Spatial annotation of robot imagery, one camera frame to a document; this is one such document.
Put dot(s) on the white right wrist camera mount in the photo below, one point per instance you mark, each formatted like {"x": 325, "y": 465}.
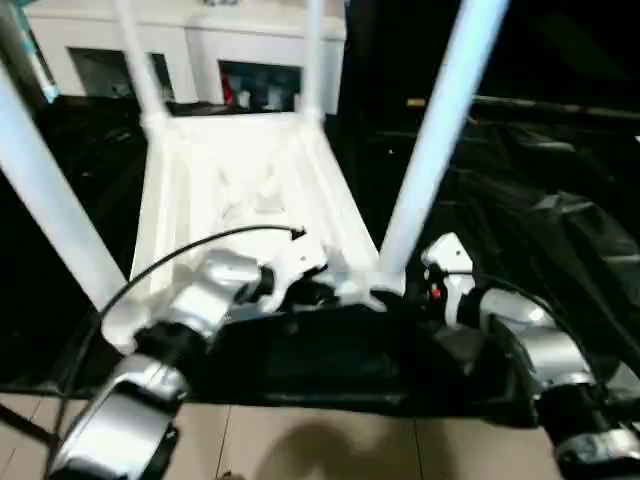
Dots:
{"x": 450, "y": 250}

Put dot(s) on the black pole with tan tip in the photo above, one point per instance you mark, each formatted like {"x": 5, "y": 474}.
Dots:
{"x": 416, "y": 102}

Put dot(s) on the white plastic table leg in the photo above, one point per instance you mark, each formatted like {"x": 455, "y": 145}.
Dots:
{"x": 440, "y": 125}
{"x": 45, "y": 175}
{"x": 140, "y": 60}
{"x": 312, "y": 55}

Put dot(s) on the teal white striped pole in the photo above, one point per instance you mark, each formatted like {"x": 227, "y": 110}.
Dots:
{"x": 35, "y": 55}

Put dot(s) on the black backdrop cloth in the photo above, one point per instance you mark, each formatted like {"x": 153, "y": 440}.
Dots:
{"x": 575, "y": 45}

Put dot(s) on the white cabinet with glass doors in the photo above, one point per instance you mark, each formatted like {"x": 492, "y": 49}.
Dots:
{"x": 210, "y": 35}

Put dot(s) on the white plastic table top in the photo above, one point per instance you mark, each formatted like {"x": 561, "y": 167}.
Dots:
{"x": 240, "y": 175}

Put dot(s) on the black folding table frame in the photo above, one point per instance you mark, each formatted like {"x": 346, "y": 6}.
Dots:
{"x": 25, "y": 425}

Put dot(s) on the black mat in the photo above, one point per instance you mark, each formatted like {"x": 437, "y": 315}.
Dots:
{"x": 525, "y": 225}

